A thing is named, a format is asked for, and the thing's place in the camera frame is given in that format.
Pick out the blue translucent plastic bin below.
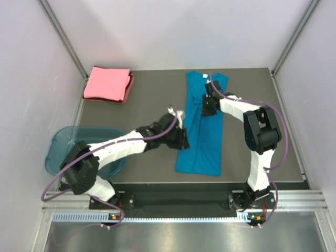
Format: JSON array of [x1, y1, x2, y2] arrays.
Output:
[[45, 126, 126, 176]]

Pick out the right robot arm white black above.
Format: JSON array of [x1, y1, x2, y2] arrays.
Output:
[[202, 80, 282, 212]]

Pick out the blue t shirt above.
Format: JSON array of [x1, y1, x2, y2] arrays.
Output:
[[175, 71, 223, 176]]

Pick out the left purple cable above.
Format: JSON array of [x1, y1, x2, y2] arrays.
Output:
[[40, 103, 179, 229]]

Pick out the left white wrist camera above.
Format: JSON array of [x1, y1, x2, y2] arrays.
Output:
[[167, 104, 186, 129]]

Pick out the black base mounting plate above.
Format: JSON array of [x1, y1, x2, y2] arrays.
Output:
[[89, 191, 275, 212]]

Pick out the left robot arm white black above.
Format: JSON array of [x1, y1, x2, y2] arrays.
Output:
[[61, 109, 190, 208]]

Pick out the pink folded t shirt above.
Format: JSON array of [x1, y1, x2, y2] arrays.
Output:
[[83, 66, 131, 102]]

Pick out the grey slotted cable duct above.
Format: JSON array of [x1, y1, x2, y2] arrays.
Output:
[[52, 212, 262, 223]]

